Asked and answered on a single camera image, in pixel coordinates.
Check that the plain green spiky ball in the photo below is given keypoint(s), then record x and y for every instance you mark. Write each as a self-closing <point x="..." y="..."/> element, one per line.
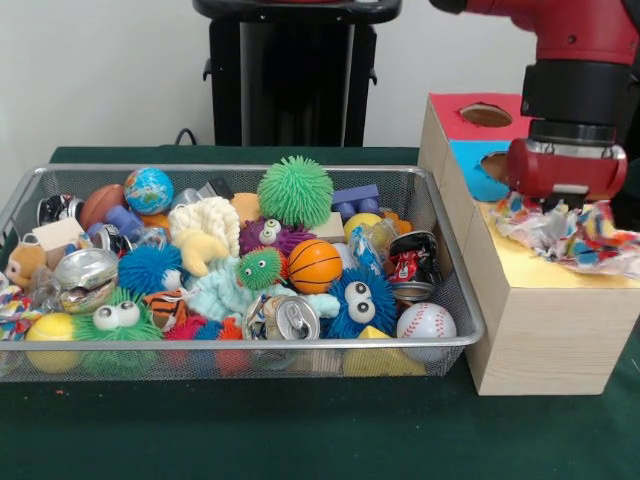
<point x="295" y="192"/>

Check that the wooden box with three holes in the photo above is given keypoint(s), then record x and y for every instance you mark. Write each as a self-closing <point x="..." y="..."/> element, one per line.
<point x="550" y="340"/>

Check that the white baseball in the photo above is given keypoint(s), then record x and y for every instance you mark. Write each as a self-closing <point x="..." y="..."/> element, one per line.
<point x="425" y="322"/>

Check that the green spiky ball with eyes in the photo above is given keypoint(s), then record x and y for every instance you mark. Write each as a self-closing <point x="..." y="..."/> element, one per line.
<point x="115" y="315"/>

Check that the yellow foam ball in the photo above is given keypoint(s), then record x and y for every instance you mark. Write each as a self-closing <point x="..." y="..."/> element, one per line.
<point x="50" y="327"/>

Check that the side table with green cloth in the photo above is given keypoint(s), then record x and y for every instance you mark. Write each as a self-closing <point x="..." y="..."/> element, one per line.
<point x="630" y="200"/>

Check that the blue spiky ball with eyes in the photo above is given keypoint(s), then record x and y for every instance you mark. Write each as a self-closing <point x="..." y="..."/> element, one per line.
<point x="337" y="310"/>

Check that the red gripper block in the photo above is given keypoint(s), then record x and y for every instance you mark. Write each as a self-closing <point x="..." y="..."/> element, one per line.
<point x="560" y="167"/>

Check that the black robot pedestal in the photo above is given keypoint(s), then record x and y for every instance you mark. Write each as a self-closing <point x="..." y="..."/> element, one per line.
<point x="300" y="90"/>

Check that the crushed black red can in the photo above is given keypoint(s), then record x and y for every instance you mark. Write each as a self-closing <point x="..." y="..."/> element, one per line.
<point x="415" y="265"/>

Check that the globe print ball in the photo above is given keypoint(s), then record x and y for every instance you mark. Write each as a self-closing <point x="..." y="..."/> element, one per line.
<point x="148" y="191"/>

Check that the crushed silver drink can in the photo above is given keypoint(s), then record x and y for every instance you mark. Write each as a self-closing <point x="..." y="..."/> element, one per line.
<point x="290" y="320"/>

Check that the small orange basketball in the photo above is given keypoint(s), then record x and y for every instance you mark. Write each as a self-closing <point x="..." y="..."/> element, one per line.
<point x="314" y="266"/>

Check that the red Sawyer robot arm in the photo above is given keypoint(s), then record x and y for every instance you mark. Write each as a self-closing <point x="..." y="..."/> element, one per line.
<point x="575" y="30"/>

